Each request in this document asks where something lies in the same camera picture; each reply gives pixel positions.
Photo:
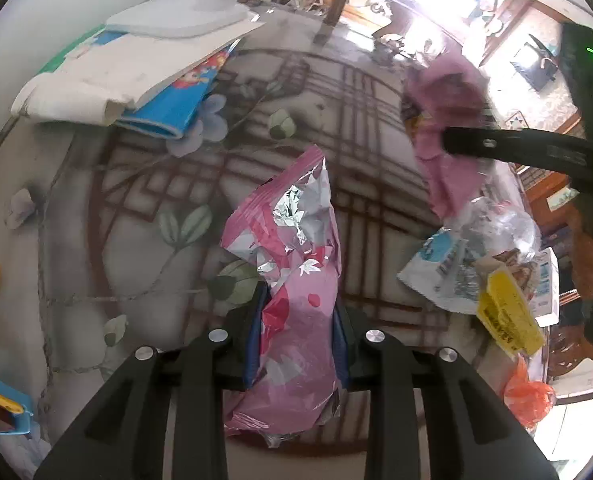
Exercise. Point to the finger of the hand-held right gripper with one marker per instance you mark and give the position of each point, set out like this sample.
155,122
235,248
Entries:
501,145

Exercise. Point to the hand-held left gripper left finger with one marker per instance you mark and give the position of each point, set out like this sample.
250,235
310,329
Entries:
254,355

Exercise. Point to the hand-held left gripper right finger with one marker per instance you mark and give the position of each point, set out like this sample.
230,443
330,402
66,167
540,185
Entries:
340,355

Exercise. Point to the pink plastic bag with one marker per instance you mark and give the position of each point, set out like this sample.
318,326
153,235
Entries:
446,95

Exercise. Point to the pink foil wrapper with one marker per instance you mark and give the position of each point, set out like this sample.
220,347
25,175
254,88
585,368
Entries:
296,270

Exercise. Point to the person's right hand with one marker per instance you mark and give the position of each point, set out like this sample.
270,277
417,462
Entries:
589,260

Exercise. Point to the framed geometric picture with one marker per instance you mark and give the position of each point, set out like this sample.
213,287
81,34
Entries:
516,120

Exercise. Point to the clear plastic bag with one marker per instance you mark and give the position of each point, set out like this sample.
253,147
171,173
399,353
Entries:
501,225

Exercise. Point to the blue white wrapper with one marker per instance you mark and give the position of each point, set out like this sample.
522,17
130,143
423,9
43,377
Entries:
441,270

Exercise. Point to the white milk carton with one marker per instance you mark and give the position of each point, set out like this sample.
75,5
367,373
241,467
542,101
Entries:
549,290

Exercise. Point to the yellow wrapper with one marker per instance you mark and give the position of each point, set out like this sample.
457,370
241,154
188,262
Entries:
509,310

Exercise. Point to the orange plastic bag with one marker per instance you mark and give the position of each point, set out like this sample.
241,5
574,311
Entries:
529,395

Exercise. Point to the carved wooden dining chair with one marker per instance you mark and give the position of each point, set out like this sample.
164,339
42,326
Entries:
571,360

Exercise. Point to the blue picture book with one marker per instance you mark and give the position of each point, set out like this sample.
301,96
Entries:
176,110

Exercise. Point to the blue yellow clip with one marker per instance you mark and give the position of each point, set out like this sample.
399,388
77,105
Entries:
1,405

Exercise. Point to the stack of books and papers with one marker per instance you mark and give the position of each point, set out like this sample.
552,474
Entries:
111,75

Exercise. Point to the wall television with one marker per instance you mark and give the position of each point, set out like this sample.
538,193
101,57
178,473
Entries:
534,62

